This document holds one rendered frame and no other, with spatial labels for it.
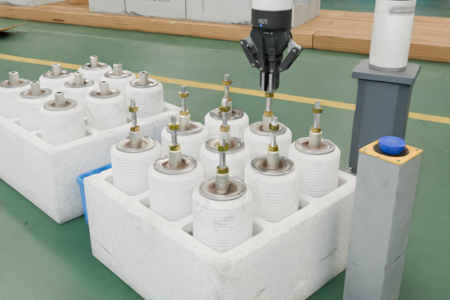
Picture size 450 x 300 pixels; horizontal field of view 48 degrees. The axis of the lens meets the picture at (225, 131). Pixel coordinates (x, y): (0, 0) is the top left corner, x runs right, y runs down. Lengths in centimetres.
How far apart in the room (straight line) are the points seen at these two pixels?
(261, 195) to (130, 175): 25
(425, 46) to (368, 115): 144
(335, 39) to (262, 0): 189
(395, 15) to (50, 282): 94
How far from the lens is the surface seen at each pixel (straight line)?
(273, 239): 81
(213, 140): 96
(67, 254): 113
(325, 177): 94
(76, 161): 118
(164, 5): 327
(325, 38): 281
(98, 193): 98
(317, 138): 94
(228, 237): 79
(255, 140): 99
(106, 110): 123
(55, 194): 119
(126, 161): 93
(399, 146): 80
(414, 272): 110
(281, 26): 93
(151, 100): 130
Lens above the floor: 64
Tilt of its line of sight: 22 degrees down
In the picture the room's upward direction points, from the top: straight up
